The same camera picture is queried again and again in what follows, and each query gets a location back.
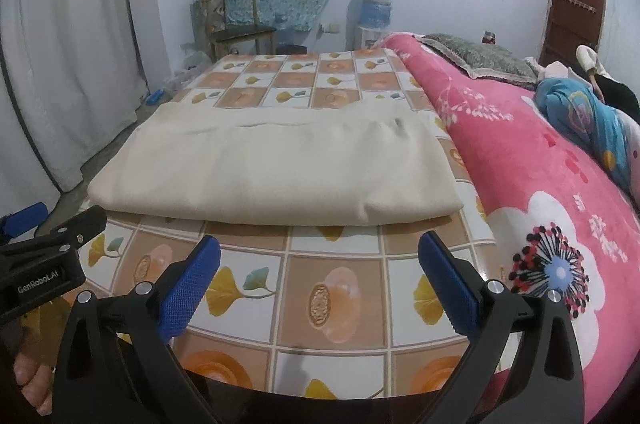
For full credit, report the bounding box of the cream zip jacket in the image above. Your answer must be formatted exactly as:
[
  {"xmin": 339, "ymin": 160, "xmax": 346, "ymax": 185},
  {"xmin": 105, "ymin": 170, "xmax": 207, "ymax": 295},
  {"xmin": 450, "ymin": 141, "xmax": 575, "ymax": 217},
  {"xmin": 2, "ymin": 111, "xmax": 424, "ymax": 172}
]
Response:
[{"xmin": 88, "ymin": 99, "xmax": 462, "ymax": 226}]

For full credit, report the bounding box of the person's left hand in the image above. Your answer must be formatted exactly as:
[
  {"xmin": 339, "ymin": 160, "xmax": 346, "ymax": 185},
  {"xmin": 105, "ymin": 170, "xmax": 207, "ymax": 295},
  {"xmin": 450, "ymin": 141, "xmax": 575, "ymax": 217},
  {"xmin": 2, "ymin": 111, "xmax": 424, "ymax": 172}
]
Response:
[{"xmin": 14, "ymin": 352, "xmax": 53, "ymax": 416}]

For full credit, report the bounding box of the pink floral blanket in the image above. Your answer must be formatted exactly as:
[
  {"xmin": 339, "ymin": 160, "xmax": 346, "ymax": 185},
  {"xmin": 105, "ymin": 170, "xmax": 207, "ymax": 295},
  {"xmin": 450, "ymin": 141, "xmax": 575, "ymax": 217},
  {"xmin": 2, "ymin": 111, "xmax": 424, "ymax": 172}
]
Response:
[{"xmin": 383, "ymin": 33, "xmax": 639, "ymax": 423}]

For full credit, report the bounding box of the patterned tile bed sheet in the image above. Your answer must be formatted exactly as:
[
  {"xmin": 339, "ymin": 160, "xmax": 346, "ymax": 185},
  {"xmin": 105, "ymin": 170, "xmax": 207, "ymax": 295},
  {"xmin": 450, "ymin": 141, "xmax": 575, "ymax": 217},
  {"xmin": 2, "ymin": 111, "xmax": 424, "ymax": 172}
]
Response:
[{"xmin": 79, "ymin": 48, "xmax": 506, "ymax": 398}]

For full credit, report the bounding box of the white curtain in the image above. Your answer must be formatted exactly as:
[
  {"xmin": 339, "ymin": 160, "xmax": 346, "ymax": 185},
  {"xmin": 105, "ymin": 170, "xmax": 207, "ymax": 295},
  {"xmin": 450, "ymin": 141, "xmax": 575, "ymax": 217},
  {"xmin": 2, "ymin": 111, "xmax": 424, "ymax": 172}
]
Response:
[{"xmin": 1, "ymin": 0, "xmax": 145, "ymax": 213}]

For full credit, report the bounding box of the white plastic bag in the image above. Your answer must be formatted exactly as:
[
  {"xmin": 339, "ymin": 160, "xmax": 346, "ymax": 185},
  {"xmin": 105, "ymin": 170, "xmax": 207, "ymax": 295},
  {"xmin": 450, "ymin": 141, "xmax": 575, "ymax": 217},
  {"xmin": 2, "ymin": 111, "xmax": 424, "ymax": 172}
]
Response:
[{"xmin": 164, "ymin": 51, "xmax": 212, "ymax": 96}]

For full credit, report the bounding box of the blue patterned garment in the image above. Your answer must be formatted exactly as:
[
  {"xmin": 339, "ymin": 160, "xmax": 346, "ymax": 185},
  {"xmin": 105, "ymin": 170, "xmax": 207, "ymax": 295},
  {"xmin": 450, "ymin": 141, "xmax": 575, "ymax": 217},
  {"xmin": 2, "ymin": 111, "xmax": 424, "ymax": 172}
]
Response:
[{"xmin": 534, "ymin": 78, "xmax": 639, "ymax": 203}]

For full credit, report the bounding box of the wooden chair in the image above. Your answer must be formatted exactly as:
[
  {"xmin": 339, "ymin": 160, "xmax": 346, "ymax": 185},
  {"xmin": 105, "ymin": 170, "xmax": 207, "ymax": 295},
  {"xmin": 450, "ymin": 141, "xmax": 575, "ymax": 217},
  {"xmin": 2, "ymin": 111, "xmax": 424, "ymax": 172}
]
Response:
[{"xmin": 200, "ymin": 0, "xmax": 277, "ymax": 60}]

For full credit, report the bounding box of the grey lace pillow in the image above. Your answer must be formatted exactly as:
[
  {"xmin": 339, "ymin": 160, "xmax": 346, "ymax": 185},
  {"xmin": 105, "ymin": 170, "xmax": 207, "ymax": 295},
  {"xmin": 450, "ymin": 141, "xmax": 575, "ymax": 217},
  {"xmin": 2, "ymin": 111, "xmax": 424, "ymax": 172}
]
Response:
[{"xmin": 416, "ymin": 33, "xmax": 538, "ymax": 91}]

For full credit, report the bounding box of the brown wooden door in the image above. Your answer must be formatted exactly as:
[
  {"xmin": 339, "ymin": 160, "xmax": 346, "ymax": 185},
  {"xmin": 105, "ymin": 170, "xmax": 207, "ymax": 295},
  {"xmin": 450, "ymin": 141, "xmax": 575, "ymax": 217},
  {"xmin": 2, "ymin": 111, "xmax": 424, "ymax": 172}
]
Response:
[{"xmin": 539, "ymin": 0, "xmax": 605, "ymax": 67}]

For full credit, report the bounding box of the blue water dispenser bottle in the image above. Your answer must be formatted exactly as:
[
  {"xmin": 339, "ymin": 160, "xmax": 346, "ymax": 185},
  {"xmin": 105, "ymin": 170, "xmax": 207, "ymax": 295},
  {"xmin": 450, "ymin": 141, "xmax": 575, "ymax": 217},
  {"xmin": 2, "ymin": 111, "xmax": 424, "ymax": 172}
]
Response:
[{"xmin": 359, "ymin": 0, "xmax": 392, "ymax": 29}]

